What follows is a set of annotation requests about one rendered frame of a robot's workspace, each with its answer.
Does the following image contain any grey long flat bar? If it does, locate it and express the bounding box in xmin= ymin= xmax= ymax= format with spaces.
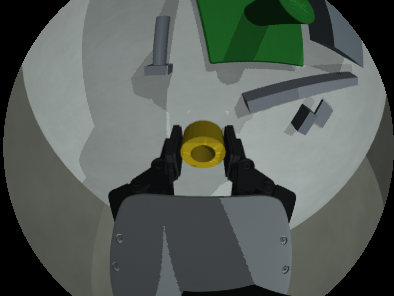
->
xmin=242 ymin=72 xmax=358 ymax=113

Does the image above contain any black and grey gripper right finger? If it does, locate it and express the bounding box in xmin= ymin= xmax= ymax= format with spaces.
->
xmin=223 ymin=125 xmax=296 ymax=223

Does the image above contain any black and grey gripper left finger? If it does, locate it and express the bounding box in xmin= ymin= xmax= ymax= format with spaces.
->
xmin=108 ymin=125 xmax=183 ymax=222

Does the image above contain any yellow round nut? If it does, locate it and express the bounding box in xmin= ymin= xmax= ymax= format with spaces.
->
xmin=180 ymin=120 xmax=226 ymax=168

